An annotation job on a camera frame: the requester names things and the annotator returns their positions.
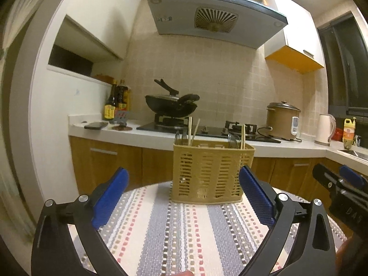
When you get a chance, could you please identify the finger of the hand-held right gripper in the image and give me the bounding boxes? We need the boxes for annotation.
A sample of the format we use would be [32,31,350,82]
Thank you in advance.
[312,163,345,196]
[339,165,368,190]

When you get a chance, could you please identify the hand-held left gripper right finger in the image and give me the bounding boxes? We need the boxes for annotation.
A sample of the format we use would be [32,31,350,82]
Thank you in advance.
[239,165,337,276]

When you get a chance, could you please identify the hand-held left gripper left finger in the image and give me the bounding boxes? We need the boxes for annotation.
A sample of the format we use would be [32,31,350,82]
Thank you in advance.
[31,167,130,276]

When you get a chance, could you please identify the beige plastic utensil basket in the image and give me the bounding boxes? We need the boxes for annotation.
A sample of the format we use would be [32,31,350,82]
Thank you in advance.
[172,138,256,204]

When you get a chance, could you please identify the person's right forearm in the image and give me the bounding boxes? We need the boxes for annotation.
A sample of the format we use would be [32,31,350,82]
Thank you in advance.
[336,234,364,276]

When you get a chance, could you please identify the steel sink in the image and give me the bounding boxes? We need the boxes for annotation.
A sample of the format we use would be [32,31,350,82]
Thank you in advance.
[338,149,368,160]

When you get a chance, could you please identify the wooden base cabinet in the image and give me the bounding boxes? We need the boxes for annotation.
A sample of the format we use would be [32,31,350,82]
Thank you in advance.
[69,136,368,204]

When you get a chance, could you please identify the yellow plastic bottle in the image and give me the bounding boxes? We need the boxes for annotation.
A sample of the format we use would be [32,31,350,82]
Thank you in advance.
[343,117,357,150]

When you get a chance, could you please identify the white electric kettle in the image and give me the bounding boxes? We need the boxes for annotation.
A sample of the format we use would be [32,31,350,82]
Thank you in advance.
[314,114,336,146]

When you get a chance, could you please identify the gas burner pan support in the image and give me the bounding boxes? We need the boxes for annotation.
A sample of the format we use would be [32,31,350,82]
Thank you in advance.
[155,114,187,126]
[224,121,258,136]

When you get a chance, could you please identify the striped woven tablecloth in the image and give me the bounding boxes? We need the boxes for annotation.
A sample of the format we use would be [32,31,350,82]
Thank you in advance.
[69,182,348,276]

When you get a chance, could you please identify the brown rice cooker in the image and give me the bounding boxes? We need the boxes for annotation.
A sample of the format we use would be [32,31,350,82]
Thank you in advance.
[266,101,301,141]

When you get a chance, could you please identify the black glass gas stove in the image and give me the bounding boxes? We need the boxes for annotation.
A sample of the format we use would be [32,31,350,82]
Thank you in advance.
[136,121,282,144]

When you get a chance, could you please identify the small dark sauce bottle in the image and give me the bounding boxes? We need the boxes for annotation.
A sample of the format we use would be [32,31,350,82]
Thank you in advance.
[104,81,117,120]

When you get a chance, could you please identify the large dark sauce bottle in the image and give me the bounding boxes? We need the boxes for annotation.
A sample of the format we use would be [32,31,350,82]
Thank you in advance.
[116,80,129,112]

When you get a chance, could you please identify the dark window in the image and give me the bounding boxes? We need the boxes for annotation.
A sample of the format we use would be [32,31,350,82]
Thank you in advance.
[318,11,368,118]

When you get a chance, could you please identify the black wok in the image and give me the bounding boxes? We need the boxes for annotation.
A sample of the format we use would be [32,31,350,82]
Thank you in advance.
[144,79,200,118]

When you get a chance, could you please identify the brown tray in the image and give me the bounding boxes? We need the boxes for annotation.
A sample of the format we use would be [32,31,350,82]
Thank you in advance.
[93,74,115,84]

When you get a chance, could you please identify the white orange upper cabinet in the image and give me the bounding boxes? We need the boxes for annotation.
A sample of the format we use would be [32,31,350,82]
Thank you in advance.
[264,0,325,74]

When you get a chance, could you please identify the grey range hood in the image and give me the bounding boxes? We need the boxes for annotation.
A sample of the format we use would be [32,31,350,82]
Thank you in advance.
[146,0,288,49]

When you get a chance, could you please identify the rice cooker power cable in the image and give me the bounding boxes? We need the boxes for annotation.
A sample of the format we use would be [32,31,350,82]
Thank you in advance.
[257,126,302,143]

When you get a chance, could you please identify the white wall cabinet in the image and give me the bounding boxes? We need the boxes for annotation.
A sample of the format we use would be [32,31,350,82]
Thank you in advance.
[55,14,128,62]

